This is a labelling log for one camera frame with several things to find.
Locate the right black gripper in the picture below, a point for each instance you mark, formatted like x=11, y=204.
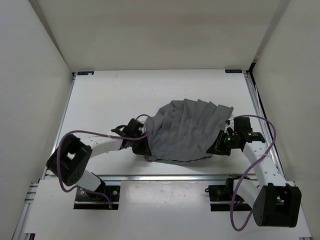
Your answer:
x=217, y=147

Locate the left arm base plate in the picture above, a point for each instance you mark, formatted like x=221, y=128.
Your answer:
x=92, y=201

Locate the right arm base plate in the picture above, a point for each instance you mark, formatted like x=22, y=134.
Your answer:
x=220, y=199

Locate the grey pleated skirt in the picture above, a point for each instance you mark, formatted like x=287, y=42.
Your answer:
x=182, y=131

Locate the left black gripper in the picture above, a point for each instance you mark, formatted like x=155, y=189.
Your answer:
x=144, y=149

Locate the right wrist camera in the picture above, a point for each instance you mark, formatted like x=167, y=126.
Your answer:
x=229, y=127

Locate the blue corner label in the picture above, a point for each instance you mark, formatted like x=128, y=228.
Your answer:
x=85, y=73
x=233, y=71

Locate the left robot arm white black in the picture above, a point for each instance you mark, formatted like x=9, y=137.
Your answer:
x=69, y=161

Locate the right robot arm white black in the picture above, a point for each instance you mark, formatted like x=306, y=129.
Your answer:
x=273, y=201

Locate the left blue corner label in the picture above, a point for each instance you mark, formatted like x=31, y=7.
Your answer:
x=85, y=73

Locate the right blue corner label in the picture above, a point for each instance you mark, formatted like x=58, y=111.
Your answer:
x=233, y=71

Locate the white front cover board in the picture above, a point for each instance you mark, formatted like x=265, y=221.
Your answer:
x=148, y=210

